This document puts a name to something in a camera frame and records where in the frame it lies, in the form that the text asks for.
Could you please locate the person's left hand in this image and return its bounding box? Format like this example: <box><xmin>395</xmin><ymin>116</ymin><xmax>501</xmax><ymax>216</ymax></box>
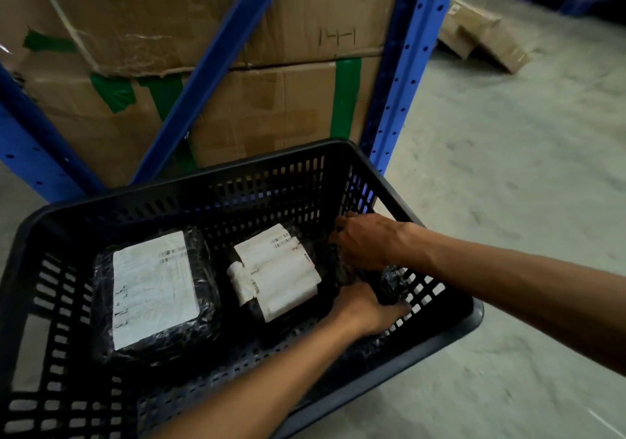
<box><xmin>332</xmin><ymin>281</ymin><xmax>412</xmax><ymax>341</ymax></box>

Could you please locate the person's right hand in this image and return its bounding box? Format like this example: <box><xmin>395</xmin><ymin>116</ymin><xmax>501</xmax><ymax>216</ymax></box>
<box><xmin>328</xmin><ymin>211</ymin><xmax>417</xmax><ymax>271</ymax></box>

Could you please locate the small black parcel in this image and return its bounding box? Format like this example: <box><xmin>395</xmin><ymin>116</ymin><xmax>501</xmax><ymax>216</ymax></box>
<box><xmin>336</xmin><ymin>252</ymin><xmax>412</xmax><ymax>308</ymax></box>

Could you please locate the person's right forearm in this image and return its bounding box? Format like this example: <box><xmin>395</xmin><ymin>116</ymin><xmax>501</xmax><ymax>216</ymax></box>
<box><xmin>408</xmin><ymin>222</ymin><xmax>626</xmax><ymax>358</ymax></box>

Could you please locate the person's left forearm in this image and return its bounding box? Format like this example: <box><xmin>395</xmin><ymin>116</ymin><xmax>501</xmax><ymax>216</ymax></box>
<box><xmin>149</xmin><ymin>307</ymin><xmax>364</xmax><ymax>439</ymax></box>

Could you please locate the black parcel crumpled white label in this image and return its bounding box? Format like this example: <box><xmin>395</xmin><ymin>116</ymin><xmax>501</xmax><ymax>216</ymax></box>
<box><xmin>226</xmin><ymin>222</ymin><xmax>338</xmax><ymax>341</ymax></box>

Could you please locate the black plastic basket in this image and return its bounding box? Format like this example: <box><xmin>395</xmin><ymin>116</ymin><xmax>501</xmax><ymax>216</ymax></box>
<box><xmin>0</xmin><ymin>138</ymin><xmax>485</xmax><ymax>439</ymax></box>

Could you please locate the cardboard box green tape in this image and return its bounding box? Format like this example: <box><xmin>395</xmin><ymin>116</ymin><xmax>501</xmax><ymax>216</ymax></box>
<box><xmin>14</xmin><ymin>56</ymin><xmax>383</xmax><ymax>189</ymax></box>

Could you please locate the large black parcel white label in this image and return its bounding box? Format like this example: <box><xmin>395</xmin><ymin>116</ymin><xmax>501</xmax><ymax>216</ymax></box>
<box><xmin>90</xmin><ymin>227</ymin><xmax>222</xmax><ymax>363</ymax></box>

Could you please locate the blue metal shelf rack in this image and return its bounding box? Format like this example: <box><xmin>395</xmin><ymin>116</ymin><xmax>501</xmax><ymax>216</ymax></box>
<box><xmin>0</xmin><ymin>0</ymin><xmax>466</xmax><ymax>204</ymax></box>

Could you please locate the flattened cardboard box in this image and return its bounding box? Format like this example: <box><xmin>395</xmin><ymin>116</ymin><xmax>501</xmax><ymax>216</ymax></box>
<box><xmin>437</xmin><ymin>0</ymin><xmax>532</xmax><ymax>74</ymax></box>

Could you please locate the large cardboard box clear tape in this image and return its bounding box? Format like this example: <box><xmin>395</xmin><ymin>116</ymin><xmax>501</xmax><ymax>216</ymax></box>
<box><xmin>0</xmin><ymin>0</ymin><xmax>406</xmax><ymax>78</ymax></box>

